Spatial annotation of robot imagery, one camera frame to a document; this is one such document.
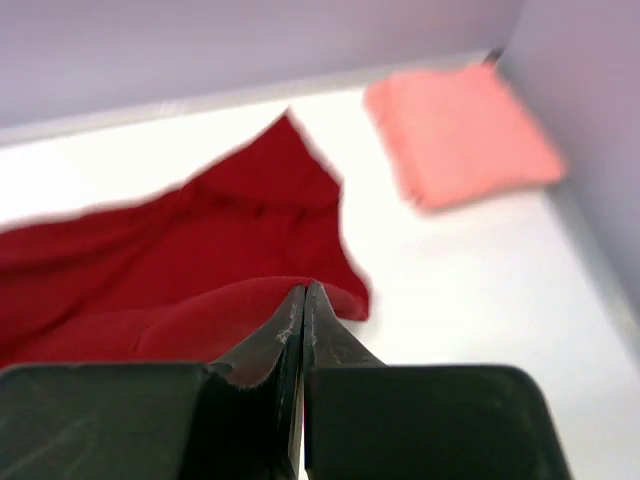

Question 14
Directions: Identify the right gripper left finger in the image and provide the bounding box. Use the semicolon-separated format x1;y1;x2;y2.
1;286;306;479

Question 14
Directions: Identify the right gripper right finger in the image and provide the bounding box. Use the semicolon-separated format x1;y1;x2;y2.
302;283;571;479

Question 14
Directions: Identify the red t shirt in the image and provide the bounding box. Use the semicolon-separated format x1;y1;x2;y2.
1;115;370;365

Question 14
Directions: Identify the pink folded t shirt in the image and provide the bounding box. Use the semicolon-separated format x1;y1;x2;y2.
363;62;567;211

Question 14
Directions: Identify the aluminium frame rail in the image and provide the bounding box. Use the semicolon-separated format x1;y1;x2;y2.
1;46;505;148

